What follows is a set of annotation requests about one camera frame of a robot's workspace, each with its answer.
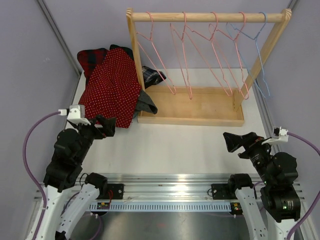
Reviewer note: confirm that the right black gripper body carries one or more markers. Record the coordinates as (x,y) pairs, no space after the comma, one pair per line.
(257,152)

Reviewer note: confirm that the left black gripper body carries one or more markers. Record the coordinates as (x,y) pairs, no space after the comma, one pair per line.
(88,133)

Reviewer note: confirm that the red polka dot skirt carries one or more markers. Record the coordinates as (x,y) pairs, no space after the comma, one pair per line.
(113,89)

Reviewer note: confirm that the grey dotted skirt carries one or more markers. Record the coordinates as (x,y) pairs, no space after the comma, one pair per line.
(145,104)

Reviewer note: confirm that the pink hanger of grey skirt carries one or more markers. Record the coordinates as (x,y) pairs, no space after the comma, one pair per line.
(216,48)

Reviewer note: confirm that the navy white plaid skirt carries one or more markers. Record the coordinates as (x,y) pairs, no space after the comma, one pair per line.
(151,76)

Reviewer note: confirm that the red plaid skirt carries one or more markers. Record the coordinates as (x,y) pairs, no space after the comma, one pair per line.
(90,58)

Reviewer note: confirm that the pink hanger of green skirt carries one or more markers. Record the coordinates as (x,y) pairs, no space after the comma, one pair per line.
(168,81)

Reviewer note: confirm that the blue wire hanger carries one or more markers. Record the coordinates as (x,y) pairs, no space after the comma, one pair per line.
(255,39)

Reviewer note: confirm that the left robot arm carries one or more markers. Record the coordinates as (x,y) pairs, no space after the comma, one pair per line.
(53,221)

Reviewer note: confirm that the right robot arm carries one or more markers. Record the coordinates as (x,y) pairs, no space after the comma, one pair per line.
(278,173)

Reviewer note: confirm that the wooden clothes rack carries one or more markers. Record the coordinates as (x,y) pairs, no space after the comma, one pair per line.
(210,105)

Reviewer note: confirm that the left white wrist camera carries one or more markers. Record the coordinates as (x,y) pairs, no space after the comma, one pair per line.
(75,114)

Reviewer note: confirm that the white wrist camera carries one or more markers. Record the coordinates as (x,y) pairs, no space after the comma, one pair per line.
(280,136)
(75,114)

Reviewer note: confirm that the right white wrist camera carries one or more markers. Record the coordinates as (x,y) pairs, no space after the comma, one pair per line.
(280,136)

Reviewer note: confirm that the right black mount plate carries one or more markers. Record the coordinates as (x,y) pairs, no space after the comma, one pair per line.
(222,191)

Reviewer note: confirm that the black mount plate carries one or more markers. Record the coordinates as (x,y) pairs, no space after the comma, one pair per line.
(222,191)
(113,191)

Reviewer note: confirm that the left black mount plate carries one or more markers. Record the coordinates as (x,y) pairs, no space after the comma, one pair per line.
(113,191)

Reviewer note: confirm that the aluminium rail base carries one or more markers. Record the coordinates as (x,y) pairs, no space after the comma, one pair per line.
(172,163)

